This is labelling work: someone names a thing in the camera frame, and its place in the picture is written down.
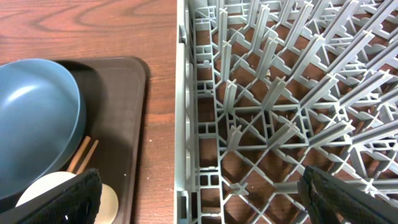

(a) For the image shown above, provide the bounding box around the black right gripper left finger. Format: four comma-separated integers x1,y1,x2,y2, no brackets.
1,169,102,223

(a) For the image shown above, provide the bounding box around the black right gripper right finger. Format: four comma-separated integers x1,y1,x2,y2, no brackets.
297,166,397,223

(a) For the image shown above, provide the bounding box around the grey dishwasher rack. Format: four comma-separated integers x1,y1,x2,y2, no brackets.
174,0,397,223

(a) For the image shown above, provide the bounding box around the white cup green inside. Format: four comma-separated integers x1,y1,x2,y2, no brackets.
16,171,119,224

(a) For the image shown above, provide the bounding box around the right wooden chopstick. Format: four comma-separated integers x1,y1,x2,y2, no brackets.
76,140,99,175

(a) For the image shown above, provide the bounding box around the wooden chopstick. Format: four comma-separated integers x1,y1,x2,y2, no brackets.
76,140,99,175
67,136,91,172

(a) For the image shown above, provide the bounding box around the left wooden chopstick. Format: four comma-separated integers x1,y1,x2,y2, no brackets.
67,136,91,172

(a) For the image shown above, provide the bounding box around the dark blue plate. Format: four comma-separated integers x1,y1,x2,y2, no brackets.
1,58,86,198

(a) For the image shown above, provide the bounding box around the brown serving tray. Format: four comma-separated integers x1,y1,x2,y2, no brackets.
0,56,148,224

